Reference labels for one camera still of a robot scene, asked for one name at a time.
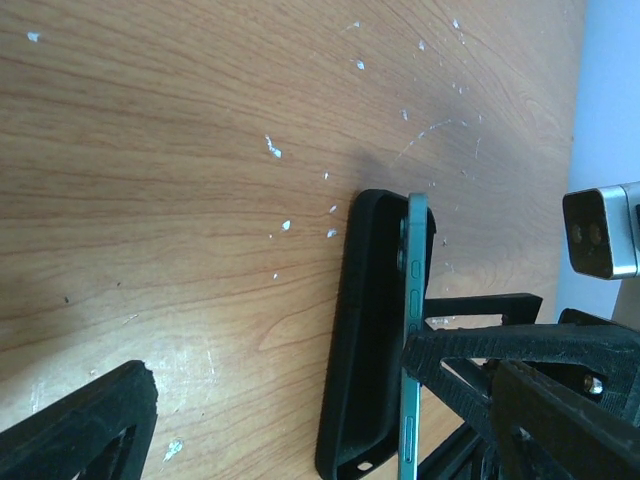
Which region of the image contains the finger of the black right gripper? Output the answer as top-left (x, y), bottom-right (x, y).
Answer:
top-left (417, 424), bottom-right (495, 480)
top-left (424, 293), bottom-right (543, 330)

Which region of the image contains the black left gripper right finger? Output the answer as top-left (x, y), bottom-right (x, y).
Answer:
top-left (399, 329), bottom-right (640, 480)

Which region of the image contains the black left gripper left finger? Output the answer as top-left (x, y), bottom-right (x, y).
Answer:
top-left (1, 360), bottom-right (158, 479)

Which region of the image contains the black phone case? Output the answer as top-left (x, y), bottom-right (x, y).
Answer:
top-left (315, 189), bottom-right (435, 479)

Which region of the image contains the black screen phone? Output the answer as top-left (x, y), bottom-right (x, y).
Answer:
top-left (397, 193), bottom-right (429, 480)

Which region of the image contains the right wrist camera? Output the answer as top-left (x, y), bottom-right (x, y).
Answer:
top-left (562, 182), bottom-right (639, 280)

